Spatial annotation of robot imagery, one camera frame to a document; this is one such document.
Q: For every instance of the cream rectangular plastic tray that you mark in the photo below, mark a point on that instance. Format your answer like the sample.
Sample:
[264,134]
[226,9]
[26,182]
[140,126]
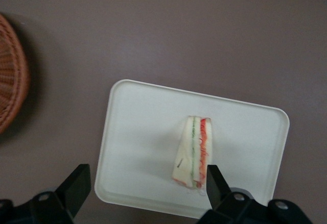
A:
[143,137]

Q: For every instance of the triangular white bread sandwich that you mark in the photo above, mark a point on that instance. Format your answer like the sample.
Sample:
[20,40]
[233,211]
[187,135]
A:
[194,147]

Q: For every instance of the round brown wicker basket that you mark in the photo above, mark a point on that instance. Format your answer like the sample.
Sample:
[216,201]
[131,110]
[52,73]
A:
[11,81]

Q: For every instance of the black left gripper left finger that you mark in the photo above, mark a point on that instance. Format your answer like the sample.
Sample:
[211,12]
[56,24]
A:
[74,190]

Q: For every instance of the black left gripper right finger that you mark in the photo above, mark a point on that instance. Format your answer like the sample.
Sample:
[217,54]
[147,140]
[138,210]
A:
[217,190]

